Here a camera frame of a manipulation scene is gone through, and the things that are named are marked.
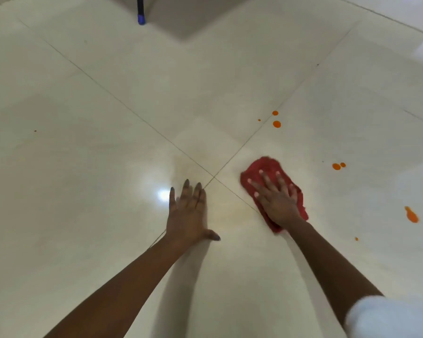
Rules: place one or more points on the person's left hand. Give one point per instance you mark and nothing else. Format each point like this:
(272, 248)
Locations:
(186, 220)

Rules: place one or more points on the person's right hand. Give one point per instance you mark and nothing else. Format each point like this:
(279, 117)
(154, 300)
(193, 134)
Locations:
(278, 205)

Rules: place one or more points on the person's right little finger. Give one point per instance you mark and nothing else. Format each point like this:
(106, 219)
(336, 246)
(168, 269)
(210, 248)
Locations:
(293, 193)

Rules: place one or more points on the person's left middle finger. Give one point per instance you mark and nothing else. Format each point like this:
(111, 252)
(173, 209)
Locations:
(197, 195)

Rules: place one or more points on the person's left little finger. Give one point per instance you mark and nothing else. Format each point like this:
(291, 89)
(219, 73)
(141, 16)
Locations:
(172, 199)

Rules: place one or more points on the person's right middle finger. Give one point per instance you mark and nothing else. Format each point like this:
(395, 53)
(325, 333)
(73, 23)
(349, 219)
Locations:
(265, 180)

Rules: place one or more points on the person's left thumb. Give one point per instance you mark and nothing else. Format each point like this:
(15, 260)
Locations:
(212, 236)

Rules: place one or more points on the person's right thumb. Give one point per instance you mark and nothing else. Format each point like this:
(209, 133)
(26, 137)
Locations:
(259, 198)

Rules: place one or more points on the red cleaning cloth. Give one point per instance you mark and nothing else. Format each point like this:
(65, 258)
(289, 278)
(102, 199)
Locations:
(255, 168)

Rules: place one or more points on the person's right forearm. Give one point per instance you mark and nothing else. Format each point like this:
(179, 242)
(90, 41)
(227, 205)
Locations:
(329, 267)

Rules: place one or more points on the person's left forearm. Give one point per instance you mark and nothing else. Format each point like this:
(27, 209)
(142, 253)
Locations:
(127, 288)

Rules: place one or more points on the elongated orange liquid splash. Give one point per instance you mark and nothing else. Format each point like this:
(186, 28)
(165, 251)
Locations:
(411, 215)

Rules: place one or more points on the white sleeve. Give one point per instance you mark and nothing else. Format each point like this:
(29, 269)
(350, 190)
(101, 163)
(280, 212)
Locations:
(394, 318)

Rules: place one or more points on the black stick with blue tip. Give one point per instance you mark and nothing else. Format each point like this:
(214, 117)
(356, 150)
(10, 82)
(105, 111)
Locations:
(141, 10)

